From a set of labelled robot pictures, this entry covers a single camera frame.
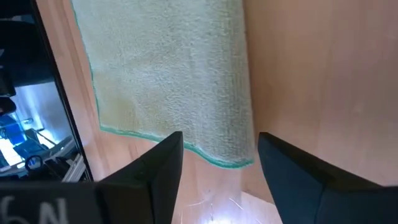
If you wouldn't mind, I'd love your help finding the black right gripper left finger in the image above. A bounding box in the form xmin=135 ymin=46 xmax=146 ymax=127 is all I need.
xmin=0 ymin=131 xmax=184 ymax=224

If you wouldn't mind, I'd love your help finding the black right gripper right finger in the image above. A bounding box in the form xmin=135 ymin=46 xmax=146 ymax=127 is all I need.
xmin=257 ymin=132 xmax=398 ymax=224

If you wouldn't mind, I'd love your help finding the pale green microfiber towel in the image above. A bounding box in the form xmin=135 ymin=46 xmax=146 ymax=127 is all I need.
xmin=70 ymin=0 xmax=255 ymax=170

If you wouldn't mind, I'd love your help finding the silver aluminium rig post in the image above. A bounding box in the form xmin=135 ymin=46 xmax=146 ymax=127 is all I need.
xmin=62 ymin=154 xmax=87 ymax=183

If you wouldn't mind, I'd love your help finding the black aluminium table frame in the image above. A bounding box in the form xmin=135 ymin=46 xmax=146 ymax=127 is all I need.
xmin=29 ymin=0 xmax=94 ymax=183

